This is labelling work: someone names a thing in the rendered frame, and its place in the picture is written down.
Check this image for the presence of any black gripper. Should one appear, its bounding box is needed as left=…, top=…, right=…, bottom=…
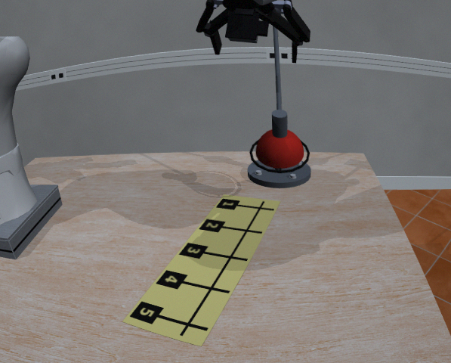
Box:
left=196, top=0, right=310, bottom=63

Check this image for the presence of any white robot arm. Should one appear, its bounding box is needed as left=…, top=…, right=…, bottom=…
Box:
left=0, top=8, right=269, bottom=225

